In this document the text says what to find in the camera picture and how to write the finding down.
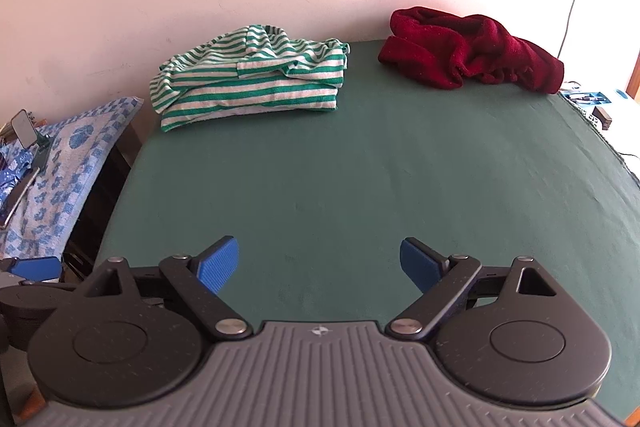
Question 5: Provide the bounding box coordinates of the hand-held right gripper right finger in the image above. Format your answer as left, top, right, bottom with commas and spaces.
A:
385, 237, 558, 342

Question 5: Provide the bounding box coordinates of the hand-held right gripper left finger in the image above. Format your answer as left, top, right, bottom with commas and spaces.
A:
75, 235, 253, 341

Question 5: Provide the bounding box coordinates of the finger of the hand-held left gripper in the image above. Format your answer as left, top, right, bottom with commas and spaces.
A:
0, 256, 61, 282

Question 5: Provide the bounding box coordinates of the dark red knit sweater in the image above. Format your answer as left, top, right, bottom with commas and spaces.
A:
377, 6, 566, 95

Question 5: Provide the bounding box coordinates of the flat lying smartphone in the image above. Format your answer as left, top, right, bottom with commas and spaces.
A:
0, 169, 41, 229

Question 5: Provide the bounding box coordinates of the blue patterned cloth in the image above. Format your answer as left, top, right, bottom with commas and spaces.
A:
0, 141, 36, 208

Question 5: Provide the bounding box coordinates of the green table cloth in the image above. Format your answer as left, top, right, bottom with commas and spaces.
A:
97, 38, 640, 410

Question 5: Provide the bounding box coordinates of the dark wooden side table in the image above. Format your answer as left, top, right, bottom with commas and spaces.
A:
60, 107, 148, 280

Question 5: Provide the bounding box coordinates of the green phone stand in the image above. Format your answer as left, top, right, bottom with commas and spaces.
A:
31, 132, 53, 172

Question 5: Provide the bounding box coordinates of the blue floral towel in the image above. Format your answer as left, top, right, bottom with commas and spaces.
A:
0, 96, 145, 260

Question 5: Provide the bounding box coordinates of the phone on stand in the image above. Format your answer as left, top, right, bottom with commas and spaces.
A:
10, 109, 37, 142

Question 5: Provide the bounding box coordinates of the green white striped shirt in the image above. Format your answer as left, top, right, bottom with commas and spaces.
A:
149, 24, 352, 134

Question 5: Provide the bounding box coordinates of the wooden window frame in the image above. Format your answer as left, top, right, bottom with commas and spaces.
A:
627, 49, 640, 100

